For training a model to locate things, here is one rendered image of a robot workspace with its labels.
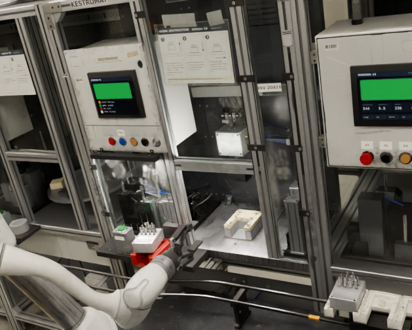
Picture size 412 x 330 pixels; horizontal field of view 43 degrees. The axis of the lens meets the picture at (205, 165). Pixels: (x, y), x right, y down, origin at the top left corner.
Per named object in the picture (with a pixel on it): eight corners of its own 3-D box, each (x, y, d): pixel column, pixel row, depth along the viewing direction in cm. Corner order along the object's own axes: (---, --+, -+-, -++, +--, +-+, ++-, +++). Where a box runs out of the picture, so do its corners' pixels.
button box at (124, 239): (117, 253, 242) (111, 231, 238) (127, 244, 248) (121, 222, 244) (130, 255, 238) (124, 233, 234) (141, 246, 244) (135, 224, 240)
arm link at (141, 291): (149, 255, 180) (137, 277, 188) (122, 281, 168) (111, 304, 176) (174, 274, 178) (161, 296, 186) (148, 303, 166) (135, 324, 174)
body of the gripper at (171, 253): (177, 275, 186) (190, 261, 193) (172, 255, 183) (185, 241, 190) (159, 272, 190) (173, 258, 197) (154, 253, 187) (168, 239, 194)
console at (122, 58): (86, 152, 239) (58, 52, 221) (124, 129, 261) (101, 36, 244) (162, 156, 217) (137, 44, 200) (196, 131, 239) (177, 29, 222)
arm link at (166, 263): (165, 264, 178) (174, 255, 183) (143, 260, 183) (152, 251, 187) (170, 286, 181) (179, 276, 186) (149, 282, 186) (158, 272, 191)
